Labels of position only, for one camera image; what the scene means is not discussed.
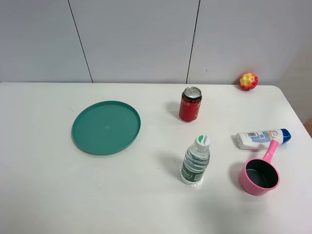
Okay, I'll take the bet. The red soda can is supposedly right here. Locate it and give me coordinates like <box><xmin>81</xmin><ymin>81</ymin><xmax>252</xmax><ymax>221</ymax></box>
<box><xmin>179</xmin><ymin>86</ymin><xmax>202</xmax><ymax>122</ymax></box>

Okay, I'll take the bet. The teal round plate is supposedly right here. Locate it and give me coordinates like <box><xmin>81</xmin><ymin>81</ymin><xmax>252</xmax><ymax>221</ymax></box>
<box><xmin>71</xmin><ymin>100</ymin><xmax>141</xmax><ymax>156</ymax></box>

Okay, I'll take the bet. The clear water bottle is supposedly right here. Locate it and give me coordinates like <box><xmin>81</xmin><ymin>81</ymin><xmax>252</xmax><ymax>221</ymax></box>
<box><xmin>180</xmin><ymin>134</ymin><xmax>211</xmax><ymax>185</ymax></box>

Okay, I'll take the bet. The red yellow toy ball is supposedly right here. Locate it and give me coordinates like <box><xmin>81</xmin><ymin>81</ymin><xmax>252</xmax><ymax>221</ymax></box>
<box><xmin>239</xmin><ymin>73</ymin><xmax>258</xmax><ymax>91</ymax></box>

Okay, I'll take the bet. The white blue shampoo bottle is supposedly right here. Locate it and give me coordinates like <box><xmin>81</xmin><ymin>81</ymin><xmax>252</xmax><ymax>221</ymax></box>
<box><xmin>235</xmin><ymin>129</ymin><xmax>292</xmax><ymax>150</ymax></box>

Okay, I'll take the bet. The pink saucepan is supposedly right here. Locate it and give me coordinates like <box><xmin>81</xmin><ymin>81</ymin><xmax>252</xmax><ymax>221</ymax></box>
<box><xmin>238</xmin><ymin>140</ymin><xmax>279</xmax><ymax>196</ymax></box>

